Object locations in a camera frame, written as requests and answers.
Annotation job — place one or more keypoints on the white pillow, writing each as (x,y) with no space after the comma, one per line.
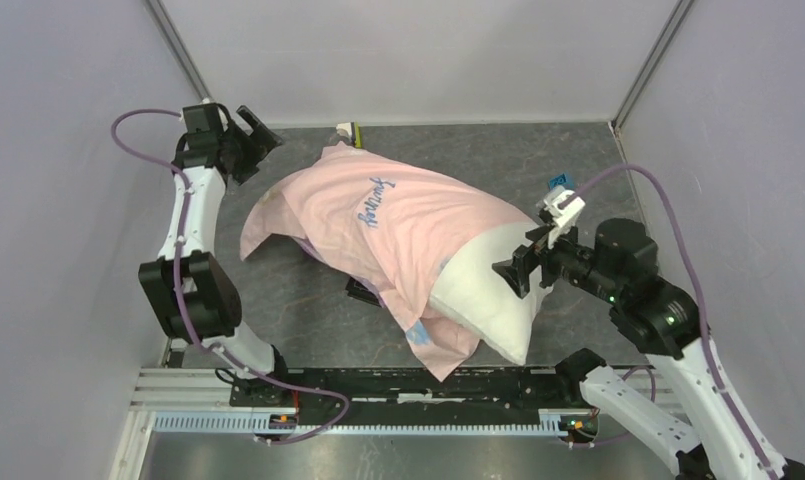
(469,292)

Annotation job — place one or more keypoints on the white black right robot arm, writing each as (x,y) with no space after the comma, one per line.
(663,322)

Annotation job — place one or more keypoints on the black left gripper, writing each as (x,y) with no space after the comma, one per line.
(242,172)

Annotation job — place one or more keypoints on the black white chessboard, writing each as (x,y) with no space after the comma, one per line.
(358,291)

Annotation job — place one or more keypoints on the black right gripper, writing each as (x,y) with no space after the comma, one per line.
(524,259)

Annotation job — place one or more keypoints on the white yellow purple toy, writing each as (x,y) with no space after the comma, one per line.
(350,134)

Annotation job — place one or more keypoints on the small blue block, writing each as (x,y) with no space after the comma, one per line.
(561,181)

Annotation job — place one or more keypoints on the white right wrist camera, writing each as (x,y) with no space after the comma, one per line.
(559,210)

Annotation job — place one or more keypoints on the pink printed pillowcase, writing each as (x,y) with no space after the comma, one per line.
(391,226)

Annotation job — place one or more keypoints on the grey slotted cable duct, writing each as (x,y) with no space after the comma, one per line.
(270,424)

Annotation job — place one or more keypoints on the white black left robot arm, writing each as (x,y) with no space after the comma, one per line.
(192,297)

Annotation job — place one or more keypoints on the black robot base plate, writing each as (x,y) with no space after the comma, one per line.
(407,397)

